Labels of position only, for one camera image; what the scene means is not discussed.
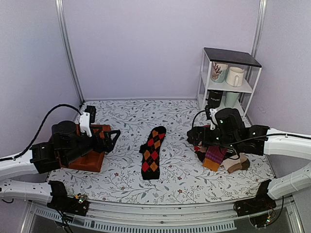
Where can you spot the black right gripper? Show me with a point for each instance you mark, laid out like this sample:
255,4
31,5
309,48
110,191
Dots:
198,130

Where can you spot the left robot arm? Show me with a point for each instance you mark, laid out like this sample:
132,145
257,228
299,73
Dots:
64,147

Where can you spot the magenta striped sock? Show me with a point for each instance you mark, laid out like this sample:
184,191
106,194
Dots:
214,157

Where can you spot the floral patterned mug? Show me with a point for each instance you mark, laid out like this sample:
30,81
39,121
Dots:
219,71

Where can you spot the black mug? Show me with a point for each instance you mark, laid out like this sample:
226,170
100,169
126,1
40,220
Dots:
214,98

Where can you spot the pale green mug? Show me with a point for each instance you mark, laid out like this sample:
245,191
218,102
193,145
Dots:
231,99

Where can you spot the white metal shelf rack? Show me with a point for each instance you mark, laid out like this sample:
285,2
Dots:
227,71

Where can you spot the black red orange argyle sock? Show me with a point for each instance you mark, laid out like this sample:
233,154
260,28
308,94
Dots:
150,168

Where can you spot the brown wooden compartment tray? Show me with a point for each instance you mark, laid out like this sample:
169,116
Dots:
92,161

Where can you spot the beige brown sock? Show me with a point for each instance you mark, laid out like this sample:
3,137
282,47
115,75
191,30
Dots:
233,164

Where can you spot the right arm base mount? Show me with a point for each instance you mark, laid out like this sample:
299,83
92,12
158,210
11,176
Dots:
261,202

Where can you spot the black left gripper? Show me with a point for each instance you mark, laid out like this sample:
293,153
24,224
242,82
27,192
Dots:
108,146

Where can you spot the cream white mug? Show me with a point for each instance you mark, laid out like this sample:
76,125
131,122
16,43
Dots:
235,76

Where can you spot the floral table mat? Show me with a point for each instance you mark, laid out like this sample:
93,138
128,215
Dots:
183,179

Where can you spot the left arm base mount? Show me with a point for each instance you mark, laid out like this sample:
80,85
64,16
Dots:
77,205

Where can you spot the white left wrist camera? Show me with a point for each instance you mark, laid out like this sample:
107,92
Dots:
86,118

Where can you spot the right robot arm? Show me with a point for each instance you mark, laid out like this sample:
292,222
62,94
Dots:
227,130

